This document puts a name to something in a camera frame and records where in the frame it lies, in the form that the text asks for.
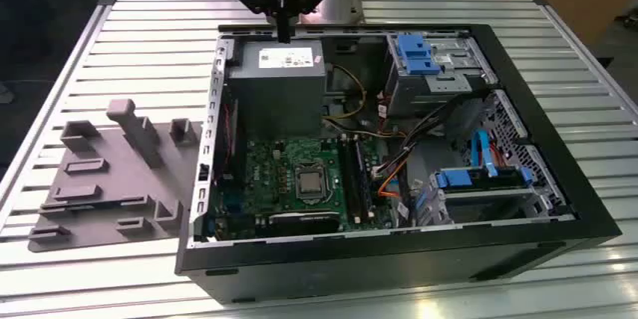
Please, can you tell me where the green motherboard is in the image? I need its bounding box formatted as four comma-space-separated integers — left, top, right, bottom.
214, 134, 399, 240

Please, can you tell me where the grey power supply unit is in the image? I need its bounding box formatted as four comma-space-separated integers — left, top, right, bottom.
226, 39, 328, 137

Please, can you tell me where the hard disk in blue carrier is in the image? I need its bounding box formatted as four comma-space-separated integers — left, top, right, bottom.
431, 167, 533, 191

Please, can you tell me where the orange wire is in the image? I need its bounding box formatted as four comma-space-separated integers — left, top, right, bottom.
376, 175, 407, 199

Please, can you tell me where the black RAM slot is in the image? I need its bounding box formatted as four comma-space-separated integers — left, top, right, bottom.
337, 134, 363, 223

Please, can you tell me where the blue flat data wire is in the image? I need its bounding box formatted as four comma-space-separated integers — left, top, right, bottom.
471, 130, 500, 178

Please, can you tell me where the silver metal drive cage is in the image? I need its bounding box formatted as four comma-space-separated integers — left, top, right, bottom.
385, 33, 499, 118

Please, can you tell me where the black CPU socket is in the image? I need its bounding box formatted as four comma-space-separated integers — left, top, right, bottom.
291, 161, 333, 207

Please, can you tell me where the silver CPU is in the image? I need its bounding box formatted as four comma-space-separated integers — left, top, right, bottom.
297, 173, 324, 195

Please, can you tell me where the black cable bundle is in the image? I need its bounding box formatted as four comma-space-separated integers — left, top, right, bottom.
371, 89, 492, 178

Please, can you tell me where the black graphics card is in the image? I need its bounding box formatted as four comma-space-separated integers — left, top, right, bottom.
253, 209, 343, 238

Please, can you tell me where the black open PC case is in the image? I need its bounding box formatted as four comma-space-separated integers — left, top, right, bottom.
172, 22, 624, 303

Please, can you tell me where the yellow power wire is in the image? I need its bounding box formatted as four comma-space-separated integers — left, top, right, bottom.
320, 64, 407, 139

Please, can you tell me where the grey plastic parts rack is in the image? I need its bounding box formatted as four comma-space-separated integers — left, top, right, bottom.
26, 98, 205, 253

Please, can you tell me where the silver metal disk bay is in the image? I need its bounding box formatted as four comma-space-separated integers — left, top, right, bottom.
427, 167, 553, 223

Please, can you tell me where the blue plastic drive latch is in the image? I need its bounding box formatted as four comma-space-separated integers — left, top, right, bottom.
396, 34, 444, 76

